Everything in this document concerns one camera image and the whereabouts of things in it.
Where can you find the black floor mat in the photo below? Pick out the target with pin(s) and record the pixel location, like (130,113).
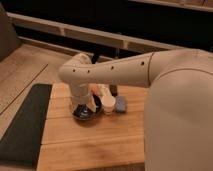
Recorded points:
(22,140)

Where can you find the dark ceramic bowl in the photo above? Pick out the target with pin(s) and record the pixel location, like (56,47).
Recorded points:
(89,110)

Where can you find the orange carrot toy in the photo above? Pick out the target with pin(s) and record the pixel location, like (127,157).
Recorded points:
(93,88)

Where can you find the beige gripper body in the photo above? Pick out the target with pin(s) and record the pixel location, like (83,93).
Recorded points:
(81,95)

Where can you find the dark brown bottle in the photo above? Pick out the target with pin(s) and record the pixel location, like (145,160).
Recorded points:
(113,90)

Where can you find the white wooden shelf rail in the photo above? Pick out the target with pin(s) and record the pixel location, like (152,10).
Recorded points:
(90,35)

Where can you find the white plastic bottle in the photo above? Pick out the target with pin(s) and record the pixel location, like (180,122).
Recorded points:
(108,101)

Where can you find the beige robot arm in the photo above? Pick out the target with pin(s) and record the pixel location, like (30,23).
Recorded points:
(178,112)

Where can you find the blue sponge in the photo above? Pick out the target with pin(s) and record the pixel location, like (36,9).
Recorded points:
(121,104)

